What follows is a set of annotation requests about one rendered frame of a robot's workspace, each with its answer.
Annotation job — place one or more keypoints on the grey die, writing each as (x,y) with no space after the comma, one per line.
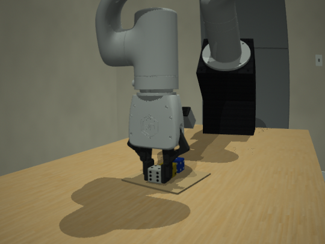
(154,174)

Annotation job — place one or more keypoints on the blue die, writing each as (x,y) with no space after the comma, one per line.
(180,164)

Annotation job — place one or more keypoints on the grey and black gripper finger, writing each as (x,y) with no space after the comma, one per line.
(169,156)
(145,155)

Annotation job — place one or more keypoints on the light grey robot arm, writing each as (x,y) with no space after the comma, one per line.
(151,46)

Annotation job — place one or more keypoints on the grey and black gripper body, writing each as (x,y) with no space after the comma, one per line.
(155,120)

